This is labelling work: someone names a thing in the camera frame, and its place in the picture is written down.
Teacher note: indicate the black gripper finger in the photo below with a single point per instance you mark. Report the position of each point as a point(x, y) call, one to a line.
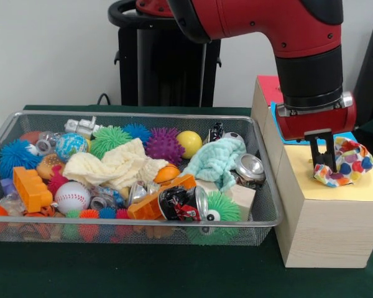
point(331, 155)
point(316, 152)

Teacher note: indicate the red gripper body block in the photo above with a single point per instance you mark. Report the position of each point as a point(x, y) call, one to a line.
point(317, 122)

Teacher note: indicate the colourful patterned cloth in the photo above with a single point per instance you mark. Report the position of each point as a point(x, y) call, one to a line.
point(351, 170)

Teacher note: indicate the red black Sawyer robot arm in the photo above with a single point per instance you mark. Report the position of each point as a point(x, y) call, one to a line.
point(298, 31)

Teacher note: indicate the shallow mesh bin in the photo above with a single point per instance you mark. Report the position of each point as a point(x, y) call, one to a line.
point(264, 198)

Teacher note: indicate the wooden box with three holes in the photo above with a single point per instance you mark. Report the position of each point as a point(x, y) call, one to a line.
point(329, 236)

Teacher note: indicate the crushed silver can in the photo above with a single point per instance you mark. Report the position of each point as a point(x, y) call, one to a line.
point(251, 169)

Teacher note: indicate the mint green waffle cloth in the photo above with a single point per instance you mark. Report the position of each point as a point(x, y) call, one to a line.
point(217, 158)

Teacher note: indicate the green fuzzy ball with eyes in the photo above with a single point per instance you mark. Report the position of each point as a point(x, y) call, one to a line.
point(227, 208)

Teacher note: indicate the yellow ball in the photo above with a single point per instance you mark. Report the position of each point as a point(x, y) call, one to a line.
point(189, 142)

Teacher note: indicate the crushed black red can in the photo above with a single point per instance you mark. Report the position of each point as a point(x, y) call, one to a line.
point(180, 203)

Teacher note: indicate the orange toy brick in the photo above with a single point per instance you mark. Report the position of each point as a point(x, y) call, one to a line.
point(146, 208)
point(31, 189)

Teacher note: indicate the cream waffle cloth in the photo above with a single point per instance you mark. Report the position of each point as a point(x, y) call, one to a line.
point(118, 164)

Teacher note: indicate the blue globe ball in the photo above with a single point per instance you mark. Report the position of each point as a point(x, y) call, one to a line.
point(71, 147)

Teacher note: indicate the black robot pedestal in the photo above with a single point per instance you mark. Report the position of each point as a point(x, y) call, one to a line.
point(161, 68)

